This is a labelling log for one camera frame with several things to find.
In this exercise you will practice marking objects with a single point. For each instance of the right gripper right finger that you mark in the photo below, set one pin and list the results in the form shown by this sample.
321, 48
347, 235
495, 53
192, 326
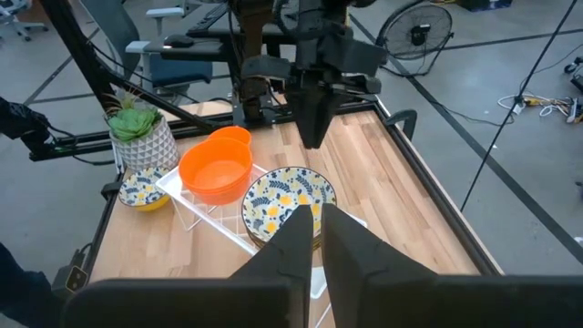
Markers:
350, 255

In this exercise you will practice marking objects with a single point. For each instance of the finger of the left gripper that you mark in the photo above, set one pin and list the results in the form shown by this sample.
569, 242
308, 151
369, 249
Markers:
324, 109
305, 109

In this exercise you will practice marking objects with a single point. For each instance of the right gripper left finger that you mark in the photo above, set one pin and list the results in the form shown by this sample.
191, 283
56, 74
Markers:
291, 250

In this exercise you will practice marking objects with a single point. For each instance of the yellow bowl with floral inside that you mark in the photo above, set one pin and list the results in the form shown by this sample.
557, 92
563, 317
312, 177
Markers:
139, 187
266, 246
255, 238
282, 196

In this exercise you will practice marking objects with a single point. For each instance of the orange plastic bowl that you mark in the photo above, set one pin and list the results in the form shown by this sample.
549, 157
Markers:
214, 175
230, 133
216, 200

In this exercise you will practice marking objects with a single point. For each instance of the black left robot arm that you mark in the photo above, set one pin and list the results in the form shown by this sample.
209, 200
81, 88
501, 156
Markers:
252, 91

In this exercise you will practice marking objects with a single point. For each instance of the black floor fan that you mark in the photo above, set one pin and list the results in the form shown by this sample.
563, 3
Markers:
416, 34

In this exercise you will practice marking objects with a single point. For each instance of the dark grey desk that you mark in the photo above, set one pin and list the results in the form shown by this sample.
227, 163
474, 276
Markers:
205, 48

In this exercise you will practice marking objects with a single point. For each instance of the black keyboard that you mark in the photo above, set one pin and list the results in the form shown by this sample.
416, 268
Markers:
209, 18

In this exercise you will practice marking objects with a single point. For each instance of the grey and blue office chair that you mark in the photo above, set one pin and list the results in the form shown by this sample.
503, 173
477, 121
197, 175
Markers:
182, 68

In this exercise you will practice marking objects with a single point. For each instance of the black computer mouse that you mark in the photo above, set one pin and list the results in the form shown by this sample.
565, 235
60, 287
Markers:
178, 41

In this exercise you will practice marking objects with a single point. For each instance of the succulent in white pot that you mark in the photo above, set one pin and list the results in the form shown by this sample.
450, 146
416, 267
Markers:
146, 146

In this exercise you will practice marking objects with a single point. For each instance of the small black labelled box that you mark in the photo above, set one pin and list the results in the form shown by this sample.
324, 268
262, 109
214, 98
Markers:
75, 278

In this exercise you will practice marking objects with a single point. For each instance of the person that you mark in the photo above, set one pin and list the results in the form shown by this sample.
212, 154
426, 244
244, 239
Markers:
18, 291

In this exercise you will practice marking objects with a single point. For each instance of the white office chair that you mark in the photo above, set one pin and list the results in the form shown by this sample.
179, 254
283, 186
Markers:
11, 11

